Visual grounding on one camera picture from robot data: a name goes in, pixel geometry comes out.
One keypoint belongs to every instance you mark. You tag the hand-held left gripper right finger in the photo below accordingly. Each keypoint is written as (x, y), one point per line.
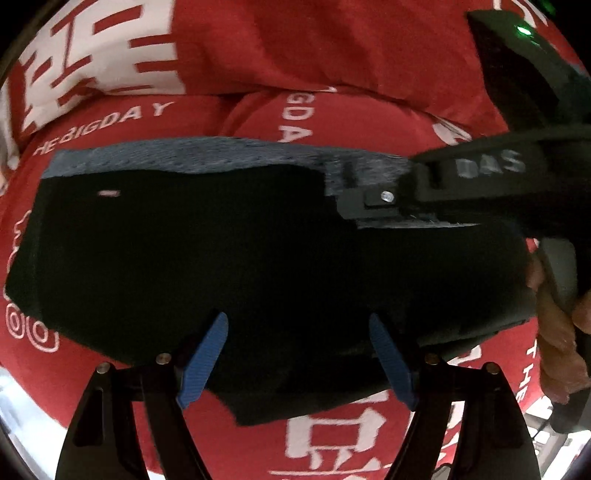
(392, 364)

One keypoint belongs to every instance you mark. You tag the red printed quilt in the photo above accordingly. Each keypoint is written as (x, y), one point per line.
(300, 46)

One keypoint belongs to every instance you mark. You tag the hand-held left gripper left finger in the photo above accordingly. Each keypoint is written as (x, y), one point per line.
(205, 357)

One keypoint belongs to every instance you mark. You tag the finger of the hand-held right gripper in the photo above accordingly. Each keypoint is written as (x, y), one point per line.
(369, 203)

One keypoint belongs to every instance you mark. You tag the red printed bed sheet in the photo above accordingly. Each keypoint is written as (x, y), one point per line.
(323, 447)

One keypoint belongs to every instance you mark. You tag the black pants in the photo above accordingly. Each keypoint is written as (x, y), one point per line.
(231, 277)

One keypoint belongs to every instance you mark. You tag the person's right hand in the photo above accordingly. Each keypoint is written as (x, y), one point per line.
(556, 341)

